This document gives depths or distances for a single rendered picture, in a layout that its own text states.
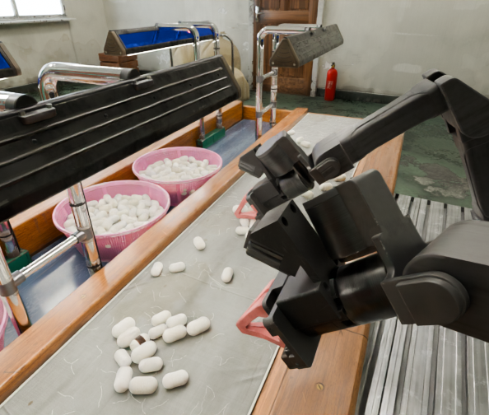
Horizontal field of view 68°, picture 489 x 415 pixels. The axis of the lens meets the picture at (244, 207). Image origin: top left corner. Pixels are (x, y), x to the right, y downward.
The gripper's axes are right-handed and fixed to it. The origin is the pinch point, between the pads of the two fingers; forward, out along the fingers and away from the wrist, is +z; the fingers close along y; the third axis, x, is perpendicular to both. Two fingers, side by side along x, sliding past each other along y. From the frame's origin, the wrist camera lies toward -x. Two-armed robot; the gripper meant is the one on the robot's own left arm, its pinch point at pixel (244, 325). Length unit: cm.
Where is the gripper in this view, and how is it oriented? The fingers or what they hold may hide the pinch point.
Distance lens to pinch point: 45.2
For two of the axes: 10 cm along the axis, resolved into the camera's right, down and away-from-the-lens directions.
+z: -7.0, 4.0, 5.9
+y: -4.0, 4.6, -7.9
